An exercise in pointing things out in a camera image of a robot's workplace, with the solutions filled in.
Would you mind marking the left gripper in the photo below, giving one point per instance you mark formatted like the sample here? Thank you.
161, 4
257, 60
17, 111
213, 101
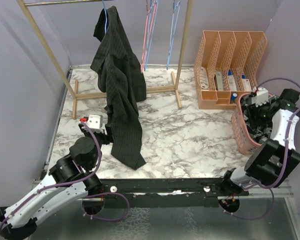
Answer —
108, 138

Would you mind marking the black pinstripe shirt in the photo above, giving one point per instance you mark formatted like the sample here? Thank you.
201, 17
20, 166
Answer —
120, 78

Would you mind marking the grey plaid shirt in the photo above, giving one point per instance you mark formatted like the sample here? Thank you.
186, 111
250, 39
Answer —
258, 132

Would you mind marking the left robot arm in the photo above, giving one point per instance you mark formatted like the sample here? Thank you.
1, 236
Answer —
72, 177

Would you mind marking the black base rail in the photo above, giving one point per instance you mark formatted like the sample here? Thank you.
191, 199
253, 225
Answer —
171, 192

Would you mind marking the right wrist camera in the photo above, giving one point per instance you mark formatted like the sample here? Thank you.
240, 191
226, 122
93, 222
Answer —
261, 96

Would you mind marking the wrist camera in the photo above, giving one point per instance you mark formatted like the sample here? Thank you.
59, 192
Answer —
94, 122
261, 96

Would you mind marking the pink wire hanger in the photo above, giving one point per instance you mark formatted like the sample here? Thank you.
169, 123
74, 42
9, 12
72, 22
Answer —
150, 11

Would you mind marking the blue wire hanger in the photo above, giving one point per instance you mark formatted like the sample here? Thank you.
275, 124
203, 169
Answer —
174, 22
149, 45

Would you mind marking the orange file organizer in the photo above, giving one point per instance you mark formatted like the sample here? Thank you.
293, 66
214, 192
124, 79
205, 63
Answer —
227, 63

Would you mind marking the blue hanger of black shirt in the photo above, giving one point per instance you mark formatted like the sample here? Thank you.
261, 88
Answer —
105, 17

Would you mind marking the wooden clothes rack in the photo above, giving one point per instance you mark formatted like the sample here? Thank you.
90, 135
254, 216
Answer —
97, 95

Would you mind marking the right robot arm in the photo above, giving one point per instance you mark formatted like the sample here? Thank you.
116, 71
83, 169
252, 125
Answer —
276, 158

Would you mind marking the blue stamp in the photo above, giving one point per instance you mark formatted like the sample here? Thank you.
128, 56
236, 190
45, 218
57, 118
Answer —
233, 97

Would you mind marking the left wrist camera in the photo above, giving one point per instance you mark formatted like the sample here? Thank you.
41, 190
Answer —
94, 122

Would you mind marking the pink laundry basket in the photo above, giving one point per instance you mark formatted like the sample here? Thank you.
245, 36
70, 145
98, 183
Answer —
246, 145

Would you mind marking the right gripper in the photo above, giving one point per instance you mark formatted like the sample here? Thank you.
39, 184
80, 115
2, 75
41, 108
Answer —
254, 110

